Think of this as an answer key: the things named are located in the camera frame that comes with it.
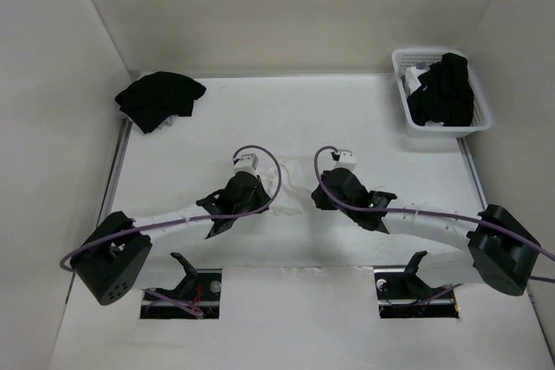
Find white tank top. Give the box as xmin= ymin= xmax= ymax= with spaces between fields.
xmin=270 ymin=158 xmax=317 ymax=216

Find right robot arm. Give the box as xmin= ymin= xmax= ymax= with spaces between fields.
xmin=310 ymin=167 xmax=539 ymax=297

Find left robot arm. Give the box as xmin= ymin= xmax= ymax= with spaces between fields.
xmin=61 ymin=171 xmax=282 ymax=306

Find stack of black tank tops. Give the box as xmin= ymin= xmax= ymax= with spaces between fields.
xmin=114 ymin=71 xmax=206 ymax=134

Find black tank tops in basket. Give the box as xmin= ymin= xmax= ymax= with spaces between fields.
xmin=407 ymin=53 xmax=474 ymax=127

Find white garment in basket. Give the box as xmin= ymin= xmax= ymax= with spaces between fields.
xmin=403 ymin=62 xmax=429 ymax=95

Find white plastic basket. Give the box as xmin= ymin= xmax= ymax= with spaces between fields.
xmin=391 ymin=47 xmax=493 ymax=140

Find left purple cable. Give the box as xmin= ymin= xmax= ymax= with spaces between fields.
xmin=59 ymin=146 xmax=284 ymax=318

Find purple cable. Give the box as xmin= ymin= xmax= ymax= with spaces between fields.
xmin=59 ymin=146 xmax=284 ymax=318
xmin=313 ymin=146 xmax=555 ymax=306

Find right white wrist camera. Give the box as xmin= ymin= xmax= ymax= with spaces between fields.
xmin=331 ymin=149 xmax=356 ymax=172

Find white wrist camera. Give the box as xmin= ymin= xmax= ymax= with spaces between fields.
xmin=232 ymin=153 xmax=259 ymax=177
xmin=331 ymin=149 xmax=356 ymax=172

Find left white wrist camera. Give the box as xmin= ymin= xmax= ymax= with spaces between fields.
xmin=232 ymin=153 xmax=259 ymax=177

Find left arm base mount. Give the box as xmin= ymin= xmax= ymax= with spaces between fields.
xmin=140 ymin=252 xmax=223 ymax=320

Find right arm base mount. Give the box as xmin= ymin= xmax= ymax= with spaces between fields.
xmin=374 ymin=250 xmax=460 ymax=319

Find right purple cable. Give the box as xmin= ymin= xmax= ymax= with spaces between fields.
xmin=313 ymin=146 xmax=555 ymax=306

